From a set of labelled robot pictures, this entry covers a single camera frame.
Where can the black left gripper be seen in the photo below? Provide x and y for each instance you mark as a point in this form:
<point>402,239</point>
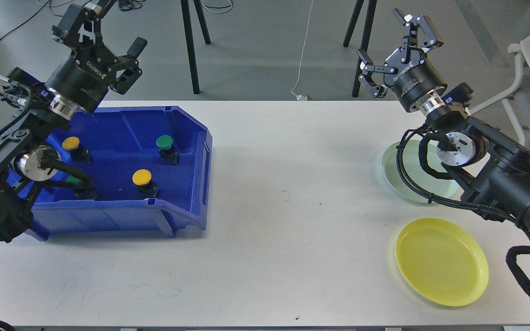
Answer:
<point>84,78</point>

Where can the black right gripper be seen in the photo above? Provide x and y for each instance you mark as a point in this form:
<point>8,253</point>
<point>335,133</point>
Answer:
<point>414,82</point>

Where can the yellow push button switch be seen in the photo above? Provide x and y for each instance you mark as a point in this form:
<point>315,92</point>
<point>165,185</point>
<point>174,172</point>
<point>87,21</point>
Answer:
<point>143,180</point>
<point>80,155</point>

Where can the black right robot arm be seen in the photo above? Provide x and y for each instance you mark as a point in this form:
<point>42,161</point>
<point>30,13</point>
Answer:
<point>492,169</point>

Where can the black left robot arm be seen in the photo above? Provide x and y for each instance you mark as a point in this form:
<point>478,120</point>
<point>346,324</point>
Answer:
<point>27,162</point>

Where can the light green plate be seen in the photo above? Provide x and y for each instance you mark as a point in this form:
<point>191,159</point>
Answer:
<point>443,188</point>

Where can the yellow plate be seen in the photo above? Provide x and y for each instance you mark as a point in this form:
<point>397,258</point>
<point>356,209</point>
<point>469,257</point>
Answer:
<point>442,262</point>

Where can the black tripod leg left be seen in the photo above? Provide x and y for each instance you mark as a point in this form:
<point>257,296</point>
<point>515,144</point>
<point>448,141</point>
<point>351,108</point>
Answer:
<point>189,39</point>

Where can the blue plastic storage bin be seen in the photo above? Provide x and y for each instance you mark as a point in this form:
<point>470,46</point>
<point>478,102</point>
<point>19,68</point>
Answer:
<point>121,141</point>

